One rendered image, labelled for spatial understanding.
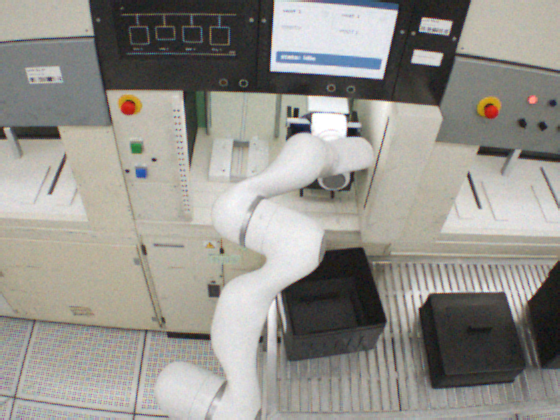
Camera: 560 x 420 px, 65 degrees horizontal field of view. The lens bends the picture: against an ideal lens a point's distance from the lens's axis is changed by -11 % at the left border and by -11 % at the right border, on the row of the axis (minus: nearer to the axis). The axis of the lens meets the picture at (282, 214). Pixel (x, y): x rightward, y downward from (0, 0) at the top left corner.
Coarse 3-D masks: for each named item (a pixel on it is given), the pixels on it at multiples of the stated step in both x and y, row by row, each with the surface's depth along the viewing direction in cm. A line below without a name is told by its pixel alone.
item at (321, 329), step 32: (352, 256) 154; (288, 288) 159; (320, 288) 159; (352, 288) 156; (288, 320) 134; (320, 320) 151; (352, 320) 152; (384, 320) 136; (288, 352) 140; (320, 352) 141
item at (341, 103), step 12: (312, 96) 147; (288, 108) 158; (312, 108) 143; (324, 108) 143; (336, 108) 144; (288, 120) 150; (300, 120) 151; (288, 132) 150; (348, 132) 161; (360, 132) 153; (300, 192) 162
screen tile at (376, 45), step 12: (348, 12) 104; (360, 12) 104; (372, 12) 104; (348, 24) 106; (360, 24) 106; (372, 24) 106; (384, 24) 106; (336, 36) 109; (348, 36) 109; (384, 36) 108; (336, 48) 111; (348, 48) 111; (360, 48) 111; (372, 48) 111; (384, 48) 111
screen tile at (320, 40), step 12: (288, 12) 104; (300, 12) 104; (312, 12) 104; (312, 24) 106; (324, 24) 106; (288, 36) 109; (300, 36) 109; (312, 36) 109; (324, 36) 109; (324, 48) 111
